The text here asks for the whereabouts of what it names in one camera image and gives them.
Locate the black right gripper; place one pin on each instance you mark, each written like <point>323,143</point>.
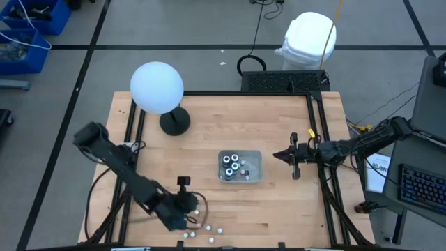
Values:
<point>306,154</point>

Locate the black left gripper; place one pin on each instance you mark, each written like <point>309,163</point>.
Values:
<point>174,211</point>

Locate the large dark food coloring bottle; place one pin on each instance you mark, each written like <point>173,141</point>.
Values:
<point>234,157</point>

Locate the large green food coloring bottle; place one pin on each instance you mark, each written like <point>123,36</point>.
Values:
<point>235,166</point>

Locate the large blue food coloring bottle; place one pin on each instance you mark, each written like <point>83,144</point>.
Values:
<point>229,172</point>

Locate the large purple food coloring bottle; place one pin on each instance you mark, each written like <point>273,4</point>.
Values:
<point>226,160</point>

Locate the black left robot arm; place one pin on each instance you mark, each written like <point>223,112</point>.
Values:
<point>115,157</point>

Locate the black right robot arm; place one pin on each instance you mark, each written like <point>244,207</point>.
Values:
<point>369,138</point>

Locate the grey plastic bin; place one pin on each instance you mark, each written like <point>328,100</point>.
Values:
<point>254,160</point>

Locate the black perforated computer case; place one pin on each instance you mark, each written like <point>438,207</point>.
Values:
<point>278,81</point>

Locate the black floor plug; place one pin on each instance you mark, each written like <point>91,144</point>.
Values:
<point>364,208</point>

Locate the white paper sheet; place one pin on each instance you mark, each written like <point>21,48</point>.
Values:
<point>378,178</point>

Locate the white bagged trash can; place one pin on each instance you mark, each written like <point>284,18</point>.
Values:
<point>306,38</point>

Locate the white globe table lamp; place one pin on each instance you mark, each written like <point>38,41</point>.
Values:
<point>157,87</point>

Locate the grey desk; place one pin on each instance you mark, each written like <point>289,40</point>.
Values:
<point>414,153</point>

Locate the black backlit keyboard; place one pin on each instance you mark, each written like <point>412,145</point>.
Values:
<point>423,188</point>

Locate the black desk device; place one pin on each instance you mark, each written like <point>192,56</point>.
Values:
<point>440,73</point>

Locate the black floor object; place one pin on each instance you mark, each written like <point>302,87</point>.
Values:
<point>4,120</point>

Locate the blue storage bin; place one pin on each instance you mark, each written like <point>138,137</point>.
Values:
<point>35,62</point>
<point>57,21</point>

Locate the grey metal bar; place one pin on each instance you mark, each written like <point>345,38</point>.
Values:
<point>14,84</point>

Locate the black hardware parts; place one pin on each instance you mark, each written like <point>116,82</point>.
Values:
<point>35,14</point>

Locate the black aluminium table frame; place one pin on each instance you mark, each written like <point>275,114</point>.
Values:
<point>244,93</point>

